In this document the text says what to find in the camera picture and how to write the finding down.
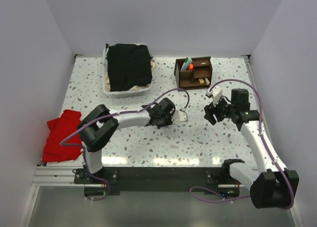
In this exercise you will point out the small clear pen cap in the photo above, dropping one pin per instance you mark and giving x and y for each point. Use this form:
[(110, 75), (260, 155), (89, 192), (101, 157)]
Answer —
[(174, 146)]

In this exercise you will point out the orange black highlighter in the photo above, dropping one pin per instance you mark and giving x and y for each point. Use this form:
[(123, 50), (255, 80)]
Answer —
[(191, 67)]

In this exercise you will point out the white plastic basket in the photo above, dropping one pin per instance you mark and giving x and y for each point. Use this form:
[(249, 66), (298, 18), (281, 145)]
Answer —
[(134, 91)]

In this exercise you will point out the red cloth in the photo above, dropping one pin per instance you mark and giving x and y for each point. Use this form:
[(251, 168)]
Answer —
[(60, 128)]

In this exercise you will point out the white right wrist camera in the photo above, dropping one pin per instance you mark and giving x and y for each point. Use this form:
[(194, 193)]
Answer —
[(215, 93)]

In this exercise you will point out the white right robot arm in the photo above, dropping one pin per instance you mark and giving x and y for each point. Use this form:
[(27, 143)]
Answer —
[(270, 183)]

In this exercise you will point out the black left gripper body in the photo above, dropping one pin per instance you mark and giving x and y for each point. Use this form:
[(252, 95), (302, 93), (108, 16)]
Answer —
[(165, 120)]

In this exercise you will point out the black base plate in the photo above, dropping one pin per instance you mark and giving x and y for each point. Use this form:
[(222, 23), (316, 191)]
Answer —
[(231, 192)]

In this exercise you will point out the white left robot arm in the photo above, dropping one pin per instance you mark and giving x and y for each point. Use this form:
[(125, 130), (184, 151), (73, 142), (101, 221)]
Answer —
[(95, 138)]

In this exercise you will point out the brown wooden desk organizer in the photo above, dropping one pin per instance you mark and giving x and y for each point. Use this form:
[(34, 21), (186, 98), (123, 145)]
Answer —
[(189, 79)]

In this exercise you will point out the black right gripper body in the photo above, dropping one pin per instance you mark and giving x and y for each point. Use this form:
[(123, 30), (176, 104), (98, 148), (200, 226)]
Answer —
[(222, 110)]

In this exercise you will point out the aluminium front rail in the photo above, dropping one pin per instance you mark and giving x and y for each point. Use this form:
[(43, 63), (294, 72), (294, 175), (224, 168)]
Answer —
[(63, 176)]

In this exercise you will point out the light green highlighter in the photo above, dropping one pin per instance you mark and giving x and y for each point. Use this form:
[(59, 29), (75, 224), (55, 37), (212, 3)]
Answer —
[(189, 61)]

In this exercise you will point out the black cloth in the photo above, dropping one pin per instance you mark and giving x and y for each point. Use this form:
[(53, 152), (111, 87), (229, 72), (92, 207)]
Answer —
[(128, 65)]

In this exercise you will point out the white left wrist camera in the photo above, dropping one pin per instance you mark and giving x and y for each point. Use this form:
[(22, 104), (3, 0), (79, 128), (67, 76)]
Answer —
[(179, 116)]

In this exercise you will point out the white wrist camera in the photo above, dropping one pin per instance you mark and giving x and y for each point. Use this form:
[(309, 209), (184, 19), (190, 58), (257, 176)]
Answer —
[(179, 116), (215, 93)]

